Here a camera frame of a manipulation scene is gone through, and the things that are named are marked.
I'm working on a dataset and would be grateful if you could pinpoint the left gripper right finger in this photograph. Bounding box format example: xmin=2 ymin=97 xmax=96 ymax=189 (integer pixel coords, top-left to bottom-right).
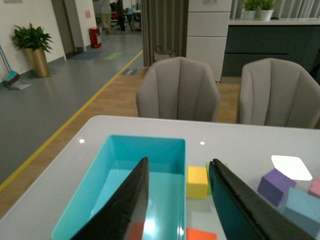
xmin=210 ymin=158 xmax=313 ymax=240

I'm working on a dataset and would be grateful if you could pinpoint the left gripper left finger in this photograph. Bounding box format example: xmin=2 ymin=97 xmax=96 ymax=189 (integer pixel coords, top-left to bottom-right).
xmin=72 ymin=157 xmax=149 ymax=240

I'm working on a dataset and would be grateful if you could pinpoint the blue foam cube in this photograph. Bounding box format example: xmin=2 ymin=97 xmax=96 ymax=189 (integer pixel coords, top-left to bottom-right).
xmin=279 ymin=187 xmax=320 ymax=238

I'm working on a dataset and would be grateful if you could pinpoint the left orange foam cube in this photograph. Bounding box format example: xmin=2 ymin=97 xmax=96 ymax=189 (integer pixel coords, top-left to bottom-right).
xmin=127 ymin=222 xmax=218 ymax=240

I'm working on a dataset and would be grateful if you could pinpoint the far purple foam cube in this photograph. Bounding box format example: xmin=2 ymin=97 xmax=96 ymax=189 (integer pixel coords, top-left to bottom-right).
xmin=257 ymin=168 xmax=297 ymax=207

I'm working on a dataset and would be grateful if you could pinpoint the teal plastic bin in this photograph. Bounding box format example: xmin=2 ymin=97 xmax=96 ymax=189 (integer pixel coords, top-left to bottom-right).
xmin=50 ymin=134 xmax=188 ymax=240

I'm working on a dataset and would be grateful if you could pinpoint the yellow foam cube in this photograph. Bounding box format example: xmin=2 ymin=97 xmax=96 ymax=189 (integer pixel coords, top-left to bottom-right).
xmin=186 ymin=166 xmax=208 ymax=200

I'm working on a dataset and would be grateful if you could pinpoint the green foam cube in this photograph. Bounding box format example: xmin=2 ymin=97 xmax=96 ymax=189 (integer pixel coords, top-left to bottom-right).
xmin=205 ymin=162 xmax=216 ymax=195

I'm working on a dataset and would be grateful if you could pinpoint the pink foam cube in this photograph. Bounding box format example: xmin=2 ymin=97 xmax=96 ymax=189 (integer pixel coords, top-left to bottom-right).
xmin=307 ymin=177 xmax=320 ymax=199

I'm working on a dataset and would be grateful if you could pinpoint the right grey chair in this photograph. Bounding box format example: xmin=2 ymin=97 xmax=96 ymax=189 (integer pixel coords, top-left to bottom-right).
xmin=236 ymin=58 xmax=320 ymax=129

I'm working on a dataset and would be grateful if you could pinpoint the grey chair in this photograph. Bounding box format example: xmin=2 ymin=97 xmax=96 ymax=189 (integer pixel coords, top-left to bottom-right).
xmin=136 ymin=57 xmax=221 ymax=122
xmin=236 ymin=58 xmax=320 ymax=129

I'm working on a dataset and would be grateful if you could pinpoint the left grey chair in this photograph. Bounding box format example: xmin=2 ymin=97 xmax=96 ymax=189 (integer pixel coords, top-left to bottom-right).
xmin=136 ymin=57 xmax=221 ymax=122

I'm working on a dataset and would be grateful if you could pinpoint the woven basket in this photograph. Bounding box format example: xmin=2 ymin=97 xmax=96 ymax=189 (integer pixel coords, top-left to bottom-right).
xmin=154 ymin=45 xmax=178 ymax=62

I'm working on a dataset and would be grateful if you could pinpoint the teal broom and dustpan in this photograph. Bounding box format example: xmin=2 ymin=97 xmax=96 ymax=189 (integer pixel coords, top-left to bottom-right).
xmin=0 ymin=47 xmax=31 ymax=90

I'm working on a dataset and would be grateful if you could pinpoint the dark grey counter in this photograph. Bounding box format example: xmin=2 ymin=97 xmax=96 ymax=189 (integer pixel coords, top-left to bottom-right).
xmin=222 ymin=18 xmax=320 ymax=81

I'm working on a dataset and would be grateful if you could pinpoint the red fire box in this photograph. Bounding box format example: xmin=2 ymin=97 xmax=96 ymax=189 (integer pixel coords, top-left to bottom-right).
xmin=88 ymin=27 xmax=102 ymax=48

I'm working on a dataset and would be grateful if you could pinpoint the potted plant gold vase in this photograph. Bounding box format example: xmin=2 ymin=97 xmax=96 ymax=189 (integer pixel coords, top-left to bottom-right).
xmin=11 ymin=23 xmax=53 ymax=78

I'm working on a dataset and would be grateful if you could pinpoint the grey curtain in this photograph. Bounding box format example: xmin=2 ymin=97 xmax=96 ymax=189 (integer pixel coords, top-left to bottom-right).
xmin=141 ymin=0 xmax=189 ymax=67

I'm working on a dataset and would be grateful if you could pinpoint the white drawer cabinet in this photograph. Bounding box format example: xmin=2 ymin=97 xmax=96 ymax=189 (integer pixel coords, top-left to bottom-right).
xmin=186 ymin=0 xmax=232 ymax=82

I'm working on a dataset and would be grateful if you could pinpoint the person in dark clothes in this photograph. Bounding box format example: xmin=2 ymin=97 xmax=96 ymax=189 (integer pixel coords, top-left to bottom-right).
xmin=114 ymin=0 xmax=126 ymax=33

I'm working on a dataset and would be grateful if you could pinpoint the white potted plant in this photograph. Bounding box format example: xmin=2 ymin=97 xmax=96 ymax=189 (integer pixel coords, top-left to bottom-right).
xmin=258 ymin=0 xmax=277 ymax=21
xmin=242 ymin=0 xmax=260 ymax=20

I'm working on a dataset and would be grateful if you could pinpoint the person in beige trousers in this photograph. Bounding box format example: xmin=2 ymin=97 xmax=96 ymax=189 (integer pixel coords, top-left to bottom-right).
xmin=100 ymin=0 xmax=111 ymax=34

